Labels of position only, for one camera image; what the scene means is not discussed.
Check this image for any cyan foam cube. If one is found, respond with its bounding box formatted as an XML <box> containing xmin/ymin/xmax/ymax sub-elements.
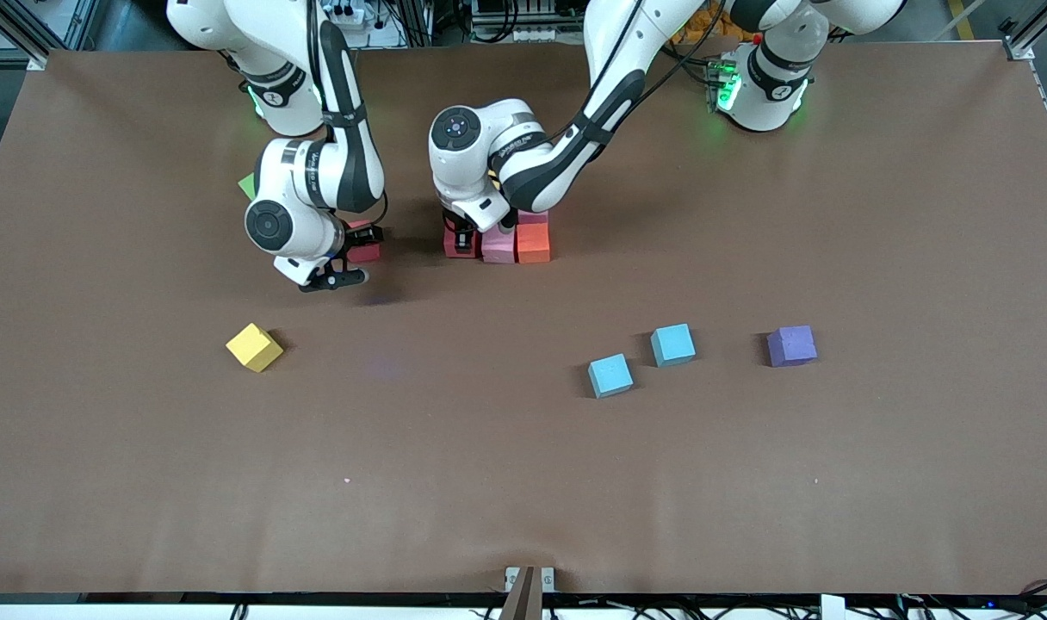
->
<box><xmin>587</xmin><ymin>353</ymin><xmax>635</xmax><ymax>400</ymax></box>
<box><xmin>649</xmin><ymin>323</ymin><xmax>697</xmax><ymax>369</ymax></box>

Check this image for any orange foam cube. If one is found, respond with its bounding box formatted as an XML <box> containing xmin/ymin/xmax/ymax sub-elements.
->
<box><xmin>515</xmin><ymin>222</ymin><xmax>552</xmax><ymax>264</ymax></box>

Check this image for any aluminium frame post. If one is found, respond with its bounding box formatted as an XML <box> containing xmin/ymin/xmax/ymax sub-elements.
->
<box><xmin>997</xmin><ymin>0</ymin><xmax>1047</xmax><ymax>63</ymax></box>
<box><xmin>0</xmin><ymin>0</ymin><xmax>102</xmax><ymax>71</ymax></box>

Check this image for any red foam cube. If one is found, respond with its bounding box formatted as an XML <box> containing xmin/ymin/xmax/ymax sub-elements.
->
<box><xmin>443</xmin><ymin>220</ymin><xmax>483</xmax><ymax>259</ymax></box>
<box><xmin>344</xmin><ymin>220</ymin><xmax>383</xmax><ymax>264</ymax></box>

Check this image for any white power strip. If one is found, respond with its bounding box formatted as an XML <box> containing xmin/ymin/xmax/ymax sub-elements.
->
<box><xmin>317</xmin><ymin>0</ymin><xmax>406</xmax><ymax>50</ymax></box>

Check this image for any brown table mat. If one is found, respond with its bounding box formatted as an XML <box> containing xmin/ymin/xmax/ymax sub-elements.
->
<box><xmin>0</xmin><ymin>39</ymin><xmax>1047</xmax><ymax>597</ymax></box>

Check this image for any metal edge bracket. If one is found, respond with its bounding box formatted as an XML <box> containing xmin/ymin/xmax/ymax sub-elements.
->
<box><xmin>504</xmin><ymin>565</ymin><xmax>556</xmax><ymax>620</ymax></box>

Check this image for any grey equipment rack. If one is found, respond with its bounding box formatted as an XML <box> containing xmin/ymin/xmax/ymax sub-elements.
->
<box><xmin>468</xmin><ymin>0</ymin><xmax>580</xmax><ymax>46</ymax></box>

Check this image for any orange toy pile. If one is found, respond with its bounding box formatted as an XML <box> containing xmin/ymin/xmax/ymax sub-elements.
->
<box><xmin>674</xmin><ymin>0</ymin><xmax>731</xmax><ymax>46</ymax></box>

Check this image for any purple foam cube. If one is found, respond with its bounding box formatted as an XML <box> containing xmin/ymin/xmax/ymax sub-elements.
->
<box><xmin>765</xmin><ymin>325</ymin><xmax>819</xmax><ymax>369</ymax></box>

